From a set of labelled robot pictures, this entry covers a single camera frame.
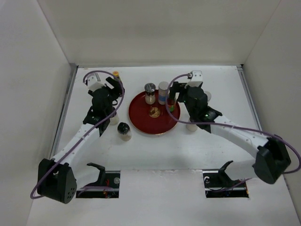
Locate ketchup bottle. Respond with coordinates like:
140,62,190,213
167,98,176,112
112,71,120,80

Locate tall pearl jar blue label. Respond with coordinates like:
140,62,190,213
158,81,169,105

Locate silver-lid spice shaker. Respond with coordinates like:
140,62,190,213
144,83,156,105

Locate black-lid shaker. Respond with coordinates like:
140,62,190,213
117,122,132,141
186,119,198,132
110,112,119,125

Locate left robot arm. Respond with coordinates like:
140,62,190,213
33,73,125,204

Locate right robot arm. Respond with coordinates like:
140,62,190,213
167,81,291,186

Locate red round tray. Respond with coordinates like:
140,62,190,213
128,91,177,135

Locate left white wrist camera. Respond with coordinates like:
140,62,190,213
84,73,105,92

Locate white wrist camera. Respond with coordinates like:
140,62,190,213
185,71,203,87
84,73,105,92

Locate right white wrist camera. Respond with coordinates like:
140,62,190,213
185,71,203,87

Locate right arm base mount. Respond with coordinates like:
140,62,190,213
202,161,249,198

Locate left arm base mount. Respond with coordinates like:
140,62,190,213
76,162,121,199

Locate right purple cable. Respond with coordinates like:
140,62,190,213
165,73,301,175

